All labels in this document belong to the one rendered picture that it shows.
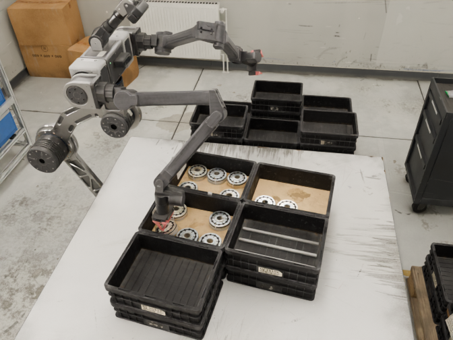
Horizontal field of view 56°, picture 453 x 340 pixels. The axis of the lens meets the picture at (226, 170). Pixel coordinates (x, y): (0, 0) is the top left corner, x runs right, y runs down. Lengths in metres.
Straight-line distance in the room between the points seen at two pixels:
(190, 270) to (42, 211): 1.93
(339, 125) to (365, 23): 1.76
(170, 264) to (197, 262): 0.12
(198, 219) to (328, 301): 0.69
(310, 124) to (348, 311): 1.71
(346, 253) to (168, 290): 0.86
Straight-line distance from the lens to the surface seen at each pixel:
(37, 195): 3.74
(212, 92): 1.66
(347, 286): 2.03
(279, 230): 2.01
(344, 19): 4.81
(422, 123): 3.40
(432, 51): 5.09
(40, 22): 5.14
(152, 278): 1.87
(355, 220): 2.29
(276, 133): 3.35
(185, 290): 1.82
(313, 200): 2.17
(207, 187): 2.21
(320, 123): 3.31
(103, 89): 1.81
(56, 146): 2.52
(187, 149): 1.74
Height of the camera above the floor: 2.33
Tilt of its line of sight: 40 degrees down
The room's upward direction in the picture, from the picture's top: 2 degrees counter-clockwise
